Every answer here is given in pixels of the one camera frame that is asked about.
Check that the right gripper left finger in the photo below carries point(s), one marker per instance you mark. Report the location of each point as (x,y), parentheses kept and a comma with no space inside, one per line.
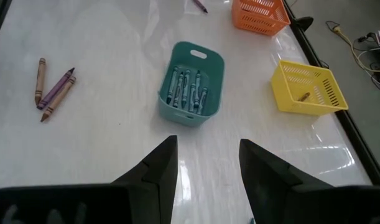
(158,186)

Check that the orange plastic basket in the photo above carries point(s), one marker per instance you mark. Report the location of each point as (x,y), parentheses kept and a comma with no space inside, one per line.
(258,21)

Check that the teal crayon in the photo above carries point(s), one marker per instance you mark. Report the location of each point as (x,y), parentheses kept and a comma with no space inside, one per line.
(172,85)
(202,101)
(178,90)
(197,84)

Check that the brown crayon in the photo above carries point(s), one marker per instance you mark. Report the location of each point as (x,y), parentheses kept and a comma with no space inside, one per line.
(39,81)
(58,99)
(304,96)

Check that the yellow plastic basket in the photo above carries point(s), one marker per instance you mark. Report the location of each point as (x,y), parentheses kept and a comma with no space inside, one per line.
(289,102)

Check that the teal plastic bin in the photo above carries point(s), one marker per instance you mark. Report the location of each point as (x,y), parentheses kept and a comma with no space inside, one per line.
(177,116)

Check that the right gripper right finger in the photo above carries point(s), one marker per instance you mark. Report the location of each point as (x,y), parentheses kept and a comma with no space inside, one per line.
(264,186)

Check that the black frame clamp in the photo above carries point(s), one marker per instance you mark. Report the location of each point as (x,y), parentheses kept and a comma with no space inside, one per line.
(304,22)

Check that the purple crayon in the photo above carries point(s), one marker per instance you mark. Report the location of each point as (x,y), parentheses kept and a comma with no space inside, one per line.
(200,5)
(56,88)

